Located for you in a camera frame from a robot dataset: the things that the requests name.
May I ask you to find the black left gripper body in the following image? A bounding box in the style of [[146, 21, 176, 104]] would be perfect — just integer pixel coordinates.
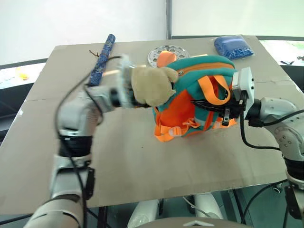
[[127, 82, 140, 108]]

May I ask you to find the silver round plate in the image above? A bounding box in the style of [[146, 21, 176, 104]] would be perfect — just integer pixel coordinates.
[[147, 44, 191, 69]]

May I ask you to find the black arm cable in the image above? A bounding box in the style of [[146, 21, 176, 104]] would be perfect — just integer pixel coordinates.
[[238, 91, 304, 151], [55, 55, 124, 228]]

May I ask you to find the small yellow object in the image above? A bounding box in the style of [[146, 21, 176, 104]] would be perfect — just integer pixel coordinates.
[[15, 67, 30, 82]]

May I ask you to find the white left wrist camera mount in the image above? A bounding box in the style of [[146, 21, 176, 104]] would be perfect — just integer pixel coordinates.
[[119, 54, 136, 108]]

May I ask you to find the black floor cable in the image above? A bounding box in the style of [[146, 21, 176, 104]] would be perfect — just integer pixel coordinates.
[[241, 179, 288, 228]]

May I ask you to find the brown cardboard sheet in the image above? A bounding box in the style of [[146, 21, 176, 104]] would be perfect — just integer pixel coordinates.
[[0, 35, 304, 210]]

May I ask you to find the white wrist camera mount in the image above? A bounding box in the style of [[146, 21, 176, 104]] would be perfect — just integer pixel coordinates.
[[119, 54, 136, 108], [231, 66, 255, 113]]

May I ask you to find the beige plush teddy bear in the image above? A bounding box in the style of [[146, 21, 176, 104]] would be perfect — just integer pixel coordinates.
[[130, 66, 179, 108]]

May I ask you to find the orange and teal backpack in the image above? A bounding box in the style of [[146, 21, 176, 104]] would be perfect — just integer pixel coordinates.
[[152, 50, 238, 143]]

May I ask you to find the blue patterned tube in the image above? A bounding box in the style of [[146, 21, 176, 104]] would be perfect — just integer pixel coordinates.
[[88, 33, 117, 87]]

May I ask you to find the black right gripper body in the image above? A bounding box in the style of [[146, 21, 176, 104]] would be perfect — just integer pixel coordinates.
[[218, 94, 247, 126]]

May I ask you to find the grey window post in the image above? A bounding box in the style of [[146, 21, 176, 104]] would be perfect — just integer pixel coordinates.
[[165, 0, 173, 40]]

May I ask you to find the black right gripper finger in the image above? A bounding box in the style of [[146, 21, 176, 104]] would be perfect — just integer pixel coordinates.
[[190, 99, 230, 108], [196, 105, 226, 113]]

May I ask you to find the white rounded robot leg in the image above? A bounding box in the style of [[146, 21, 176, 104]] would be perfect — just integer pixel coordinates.
[[194, 192, 224, 220], [126, 199, 160, 228]]

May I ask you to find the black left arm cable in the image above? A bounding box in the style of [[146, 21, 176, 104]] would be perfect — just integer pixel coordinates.
[[55, 55, 124, 228]]

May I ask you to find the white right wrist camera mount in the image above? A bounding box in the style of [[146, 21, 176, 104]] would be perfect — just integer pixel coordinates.
[[231, 66, 255, 113]]

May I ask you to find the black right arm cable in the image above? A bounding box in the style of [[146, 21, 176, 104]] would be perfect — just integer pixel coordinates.
[[238, 91, 304, 151]]

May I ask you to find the blue bead bag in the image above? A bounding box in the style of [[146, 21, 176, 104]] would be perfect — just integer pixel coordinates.
[[213, 35, 255, 60]]

